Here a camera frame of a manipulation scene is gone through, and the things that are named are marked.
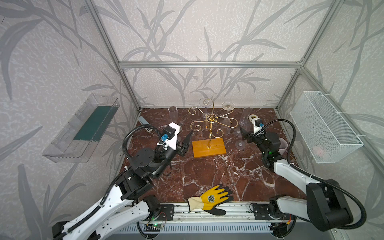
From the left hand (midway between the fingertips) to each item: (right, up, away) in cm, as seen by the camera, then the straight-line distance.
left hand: (188, 123), depth 56 cm
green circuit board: (-18, -50, +15) cm, 55 cm away
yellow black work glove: (+9, -39, +20) cm, 45 cm away
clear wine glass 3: (+7, +10, +21) cm, 25 cm away
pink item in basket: (+63, -13, +18) cm, 67 cm away
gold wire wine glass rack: (+9, +2, +17) cm, 20 cm away
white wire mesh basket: (+57, -6, +5) cm, 58 cm away
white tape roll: (+45, +4, +60) cm, 75 cm away
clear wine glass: (+31, -14, +43) cm, 55 cm away
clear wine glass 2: (+33, 0, +42) cm, 53 cm away
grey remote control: (-38, 0, +53) cm, 65 cm away
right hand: (+32, +1, +28) cm, 43 cm away
